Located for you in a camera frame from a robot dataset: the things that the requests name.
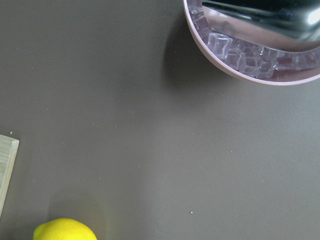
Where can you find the pink bowl with ice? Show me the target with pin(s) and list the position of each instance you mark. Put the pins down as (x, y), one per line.
(286, 79)

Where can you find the wooden cutting board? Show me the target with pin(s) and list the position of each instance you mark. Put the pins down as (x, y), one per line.
(8, 151)

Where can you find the metal scoop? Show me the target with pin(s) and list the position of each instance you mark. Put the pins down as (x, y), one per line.
(285, 25)

